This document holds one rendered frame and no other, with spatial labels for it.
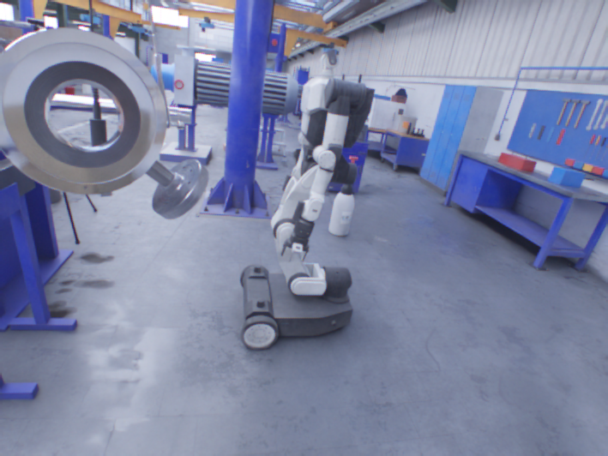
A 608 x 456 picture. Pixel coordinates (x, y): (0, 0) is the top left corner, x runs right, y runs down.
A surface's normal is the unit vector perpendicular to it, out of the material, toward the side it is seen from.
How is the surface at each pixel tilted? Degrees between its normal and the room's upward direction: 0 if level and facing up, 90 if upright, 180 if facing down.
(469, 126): 90
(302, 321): 90
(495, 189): 90
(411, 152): 90
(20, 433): 0
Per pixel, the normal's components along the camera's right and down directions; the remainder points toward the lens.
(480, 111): 0.19, 0.43
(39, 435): 0.16, -0.90
